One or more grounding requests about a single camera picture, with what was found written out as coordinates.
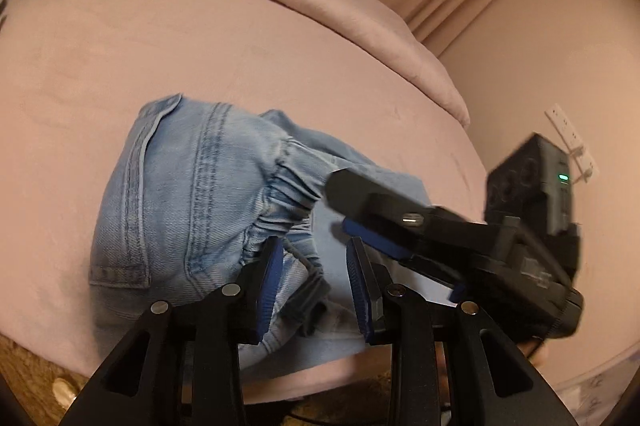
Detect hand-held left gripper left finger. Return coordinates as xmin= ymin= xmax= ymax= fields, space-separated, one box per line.
xmin=57 ymin=236 xmax=286 ymax=426

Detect pink bed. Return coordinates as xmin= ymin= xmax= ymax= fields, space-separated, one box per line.
xmin=0 ymin=0 xmax=640 ymax=407

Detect light blue denim pants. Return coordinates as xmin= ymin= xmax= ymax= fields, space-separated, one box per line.
xmin=89 ymin=94 xmax=436 ymax=379

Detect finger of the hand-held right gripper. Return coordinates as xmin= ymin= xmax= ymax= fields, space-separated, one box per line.
xmin=342 ymin=217 xmax=467 ymax=303
xmin=324 ymin=167 xmax=502 ymax=258

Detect white wall socket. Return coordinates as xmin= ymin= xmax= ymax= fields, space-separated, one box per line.
xmin=545 ymin=104 xmax=600 ymax=182

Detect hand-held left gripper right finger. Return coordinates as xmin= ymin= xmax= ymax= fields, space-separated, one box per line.
xmin=346 ymin=236 xmax=566 ymax=426

